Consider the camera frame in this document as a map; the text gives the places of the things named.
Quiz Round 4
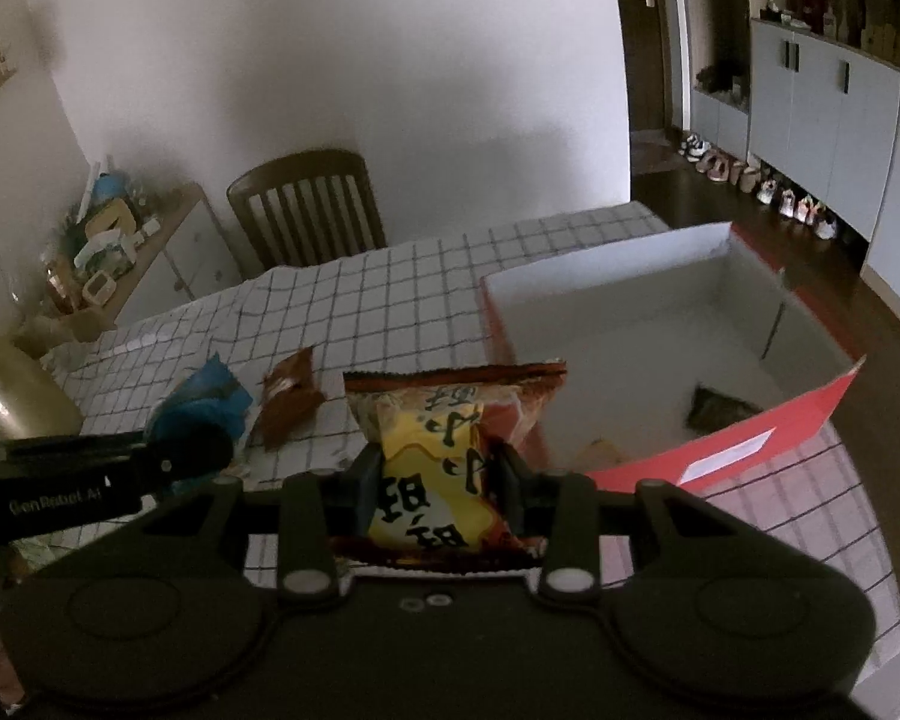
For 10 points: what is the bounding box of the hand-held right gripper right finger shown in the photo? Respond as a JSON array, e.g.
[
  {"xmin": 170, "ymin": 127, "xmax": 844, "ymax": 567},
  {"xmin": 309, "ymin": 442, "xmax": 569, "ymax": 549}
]
[{"xmin": 487, "ymin": 439, "xmax": 730, "ymax": 607}]

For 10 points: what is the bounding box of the tall grey cabinet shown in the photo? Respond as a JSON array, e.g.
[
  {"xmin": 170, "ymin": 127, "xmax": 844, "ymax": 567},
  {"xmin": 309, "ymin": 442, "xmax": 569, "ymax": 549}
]
[{"xmin": 746, "ymin": 0, "xmax": 900, "ymax": 316}]

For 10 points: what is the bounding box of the yellow box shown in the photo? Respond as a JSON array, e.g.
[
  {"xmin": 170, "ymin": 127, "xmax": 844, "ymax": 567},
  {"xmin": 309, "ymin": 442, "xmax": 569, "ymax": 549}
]
[{"xmin": 82, "ymin": 199, "xmax": 140, "ymax": 241}]

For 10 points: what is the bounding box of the red cardboard box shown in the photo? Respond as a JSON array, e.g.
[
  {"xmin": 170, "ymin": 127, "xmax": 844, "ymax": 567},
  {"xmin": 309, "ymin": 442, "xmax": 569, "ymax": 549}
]
[{"xmin": 478, "ymin": 221, "xmax": 868, "ymax": 497}]

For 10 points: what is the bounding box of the row of shoes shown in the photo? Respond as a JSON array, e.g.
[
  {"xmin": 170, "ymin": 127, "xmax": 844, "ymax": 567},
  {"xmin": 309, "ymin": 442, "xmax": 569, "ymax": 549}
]
[{"xmin": 679, "ymin": 132, "xmax": 842, "ymax": 242}]

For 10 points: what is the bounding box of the dark door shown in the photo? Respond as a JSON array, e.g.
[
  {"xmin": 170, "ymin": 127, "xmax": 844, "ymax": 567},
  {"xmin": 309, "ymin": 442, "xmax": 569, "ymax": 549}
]
[{"xmin": 610, "ymin": 0, "xmax": 685, "ymax": 137}]

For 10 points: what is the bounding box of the brown foil snack packet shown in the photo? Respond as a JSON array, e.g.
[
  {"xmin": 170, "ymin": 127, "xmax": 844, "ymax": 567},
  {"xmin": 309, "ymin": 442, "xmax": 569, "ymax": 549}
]
[{"xmin": 259, "ymin": 346, "xmax": 328, "ymax": 452}]

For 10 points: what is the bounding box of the checkered white tablecloth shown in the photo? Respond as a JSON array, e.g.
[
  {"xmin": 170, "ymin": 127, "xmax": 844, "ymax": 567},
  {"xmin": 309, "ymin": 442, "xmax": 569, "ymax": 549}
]
[{"xmin": 0, "ymin": 201, "xmax": 900, "ymax": 720}]

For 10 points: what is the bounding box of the yellow orange snack packet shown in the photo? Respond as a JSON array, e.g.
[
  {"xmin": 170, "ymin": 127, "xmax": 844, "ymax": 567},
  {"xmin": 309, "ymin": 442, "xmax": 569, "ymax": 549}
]
[{"xmin": 343, "ymin": 361, "xmax": 569, "ymax": 572}]

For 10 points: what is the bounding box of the blue snack packet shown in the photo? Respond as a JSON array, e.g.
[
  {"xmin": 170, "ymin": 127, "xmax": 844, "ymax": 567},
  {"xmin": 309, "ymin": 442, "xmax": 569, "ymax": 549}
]
[{"xmin": 146, "ymin": 355, "xmax": 256, "ymax": 451}]

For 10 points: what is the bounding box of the green tissue box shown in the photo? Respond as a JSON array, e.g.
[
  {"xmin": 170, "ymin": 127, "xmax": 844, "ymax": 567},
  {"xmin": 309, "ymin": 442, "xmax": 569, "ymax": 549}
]
[{"xmin": 73, "ymin": 232, "xmax": 134, "ymax": 276}]

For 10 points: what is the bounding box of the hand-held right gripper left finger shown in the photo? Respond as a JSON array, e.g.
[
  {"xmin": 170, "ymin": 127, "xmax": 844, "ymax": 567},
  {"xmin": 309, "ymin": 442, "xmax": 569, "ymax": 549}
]
[{"xmin": 157, "ymin": 446, "xmax": 385, "ymax": 607}]

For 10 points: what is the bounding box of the dark snack packet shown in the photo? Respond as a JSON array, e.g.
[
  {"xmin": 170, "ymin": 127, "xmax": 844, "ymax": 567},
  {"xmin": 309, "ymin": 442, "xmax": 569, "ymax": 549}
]
[{"xmin": 686, "ymin": 385, "xmax": 760, "ymax": 437}]

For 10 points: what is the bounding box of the dark wooden chair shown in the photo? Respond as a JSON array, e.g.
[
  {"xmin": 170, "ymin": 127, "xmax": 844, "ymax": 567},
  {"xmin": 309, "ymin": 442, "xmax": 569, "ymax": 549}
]
[{"xmin": 226, "ymin": 148, "xmax": 388, "ymax": 272}]

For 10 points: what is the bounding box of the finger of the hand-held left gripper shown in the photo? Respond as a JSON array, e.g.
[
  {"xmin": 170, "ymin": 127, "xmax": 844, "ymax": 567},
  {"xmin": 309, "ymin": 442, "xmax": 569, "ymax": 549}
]
[{"xmin": 144, "ymin": 420, "xmax": 235, "ymax": 497}]

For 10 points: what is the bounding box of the white wooden sideboard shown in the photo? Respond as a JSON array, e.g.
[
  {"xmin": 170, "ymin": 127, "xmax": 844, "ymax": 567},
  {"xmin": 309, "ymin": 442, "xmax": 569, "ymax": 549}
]
[{"xmin": 67, "ymin": 181, "xmax": 245, "ymax": 331}]

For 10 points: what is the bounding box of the low grey cabinet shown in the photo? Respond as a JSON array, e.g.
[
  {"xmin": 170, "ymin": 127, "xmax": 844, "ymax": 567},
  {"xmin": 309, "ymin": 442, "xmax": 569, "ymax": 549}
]
[{"xmin": 691, "ymin": 64, "xmax": 752, "ymax": 160}]

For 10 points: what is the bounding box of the beige rounded object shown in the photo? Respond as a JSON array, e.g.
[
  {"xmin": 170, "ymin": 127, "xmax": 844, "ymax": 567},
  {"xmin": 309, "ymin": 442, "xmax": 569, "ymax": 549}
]
[{"xmin": 0, "ymin": 325, "xmax": 85, "ymax": 442}]

